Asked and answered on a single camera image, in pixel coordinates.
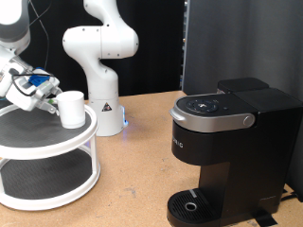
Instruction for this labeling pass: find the beige tipped gripper finger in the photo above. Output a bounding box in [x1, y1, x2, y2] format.
[42, 98, 61, 116]

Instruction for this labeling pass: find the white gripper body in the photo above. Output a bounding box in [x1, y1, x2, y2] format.
[5, 74, 62, 112]

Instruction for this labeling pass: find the white mug green taped handle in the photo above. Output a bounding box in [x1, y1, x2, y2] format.
[48, 90, 87, 130]

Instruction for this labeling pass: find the black Keurig coffee machine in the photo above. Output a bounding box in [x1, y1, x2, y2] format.
[166, 77, 303, 227]

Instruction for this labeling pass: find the white two-tier turntable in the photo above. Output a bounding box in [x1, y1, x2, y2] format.
[0, 101, 101, 212]

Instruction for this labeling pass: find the black curtain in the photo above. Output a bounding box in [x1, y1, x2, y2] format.
[18, 0, 186, 103]

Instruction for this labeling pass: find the dark grey back panel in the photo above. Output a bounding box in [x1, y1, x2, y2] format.
[182, 0, 303, 202]

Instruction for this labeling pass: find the black tape strip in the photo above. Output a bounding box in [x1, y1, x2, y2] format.
[252, 209, 278, 226]

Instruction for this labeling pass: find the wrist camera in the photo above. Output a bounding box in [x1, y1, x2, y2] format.
[27, 66, 61, 97]

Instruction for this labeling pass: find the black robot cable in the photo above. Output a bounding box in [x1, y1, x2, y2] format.
[9, 0, 55, 97]

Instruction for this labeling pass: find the black power cable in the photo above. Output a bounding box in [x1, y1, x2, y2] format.
[279, 188, 299, 202]

